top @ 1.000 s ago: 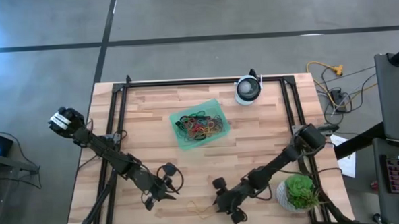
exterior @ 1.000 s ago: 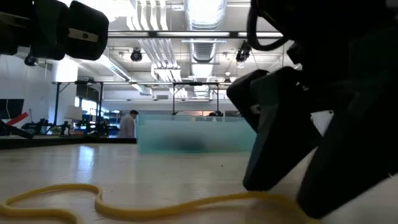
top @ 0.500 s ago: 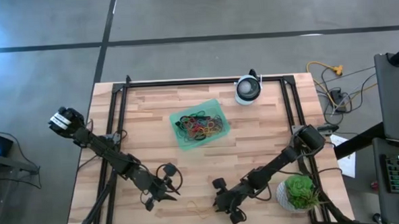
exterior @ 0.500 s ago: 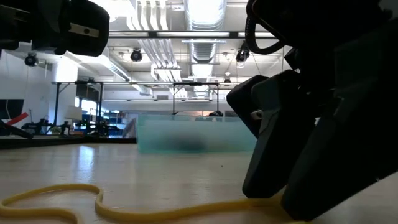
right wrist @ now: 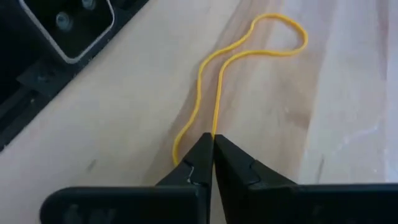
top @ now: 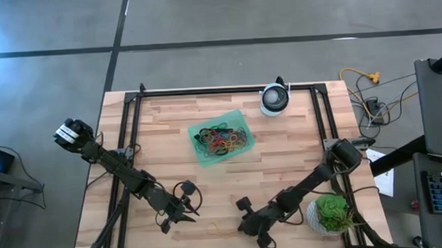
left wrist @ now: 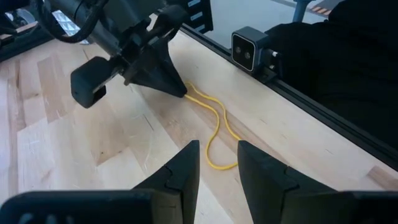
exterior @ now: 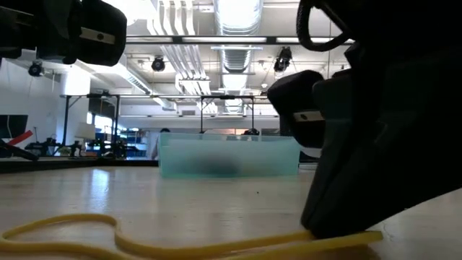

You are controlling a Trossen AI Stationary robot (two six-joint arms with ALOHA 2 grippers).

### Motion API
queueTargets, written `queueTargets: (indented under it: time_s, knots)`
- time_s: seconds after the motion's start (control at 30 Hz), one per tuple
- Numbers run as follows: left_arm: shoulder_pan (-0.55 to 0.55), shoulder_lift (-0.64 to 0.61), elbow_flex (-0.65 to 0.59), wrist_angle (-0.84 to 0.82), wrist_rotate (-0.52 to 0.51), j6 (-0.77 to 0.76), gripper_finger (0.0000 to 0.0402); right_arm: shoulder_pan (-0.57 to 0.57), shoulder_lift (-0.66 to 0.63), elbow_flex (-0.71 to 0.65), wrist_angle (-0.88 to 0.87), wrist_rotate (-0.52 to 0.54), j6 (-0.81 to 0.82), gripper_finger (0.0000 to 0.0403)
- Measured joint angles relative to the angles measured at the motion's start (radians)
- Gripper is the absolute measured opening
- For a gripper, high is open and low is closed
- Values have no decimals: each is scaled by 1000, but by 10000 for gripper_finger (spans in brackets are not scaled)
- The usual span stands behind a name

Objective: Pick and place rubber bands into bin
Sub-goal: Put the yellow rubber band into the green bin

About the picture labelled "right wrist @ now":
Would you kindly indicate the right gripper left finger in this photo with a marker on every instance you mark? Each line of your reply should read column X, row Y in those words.
column 199, row 165

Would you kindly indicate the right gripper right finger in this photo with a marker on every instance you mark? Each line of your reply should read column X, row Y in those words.
column 236, row 174

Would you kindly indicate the long yellow rubber band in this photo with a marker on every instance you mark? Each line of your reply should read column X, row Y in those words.
column 199, row 87

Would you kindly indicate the grey table-level camera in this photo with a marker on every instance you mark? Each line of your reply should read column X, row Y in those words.
column 81, row 28

